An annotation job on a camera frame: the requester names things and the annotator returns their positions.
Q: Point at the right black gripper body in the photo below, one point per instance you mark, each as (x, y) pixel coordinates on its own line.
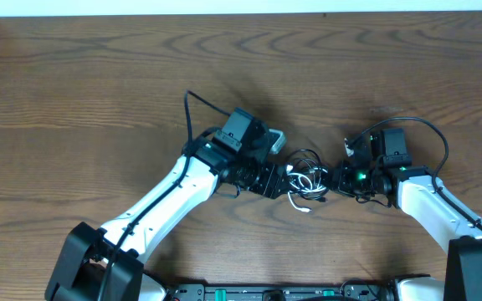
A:
(340, 181)

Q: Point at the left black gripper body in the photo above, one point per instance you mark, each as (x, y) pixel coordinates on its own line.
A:
(275, 182)

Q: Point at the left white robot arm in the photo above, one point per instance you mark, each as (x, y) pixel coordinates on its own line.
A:
(107, 263)

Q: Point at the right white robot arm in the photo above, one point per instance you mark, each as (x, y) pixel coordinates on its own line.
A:
(417, 192)

